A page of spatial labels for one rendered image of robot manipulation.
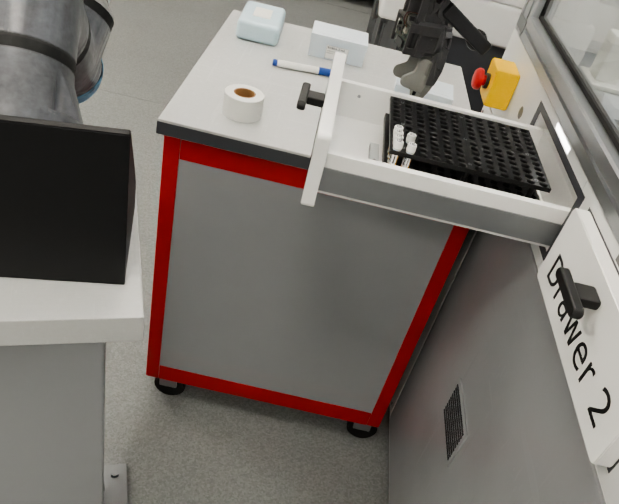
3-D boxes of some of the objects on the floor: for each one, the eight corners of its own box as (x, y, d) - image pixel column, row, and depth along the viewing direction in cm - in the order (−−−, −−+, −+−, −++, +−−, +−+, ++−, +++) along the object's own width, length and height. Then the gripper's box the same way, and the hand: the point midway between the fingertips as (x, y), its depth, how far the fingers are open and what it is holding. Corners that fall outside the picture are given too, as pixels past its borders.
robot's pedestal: (-55, 643, 106) (-169, 332, 60) (-28, 481, 128) (-96, 163, 82) (130, 612, 116) (154, 323, 69) (126, 466, 137) (142, 173, 91)
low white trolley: (137, 402, 151) (157, 118, 105) (201, 248, 200) (233, 8, 154) (372, 454, 153) (492, 199, 107) (378, 289, 202) (461, 66, 156)
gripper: (407, -32, 105) (373, 86, 118) (426, -13, 98) (387, 111, 111) (453, -23, 108) (414, 91, 121) (475, -4, 101) (431, 116, 113)
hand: (418, 96), depth 116 cm, fingers closed, pressing on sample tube
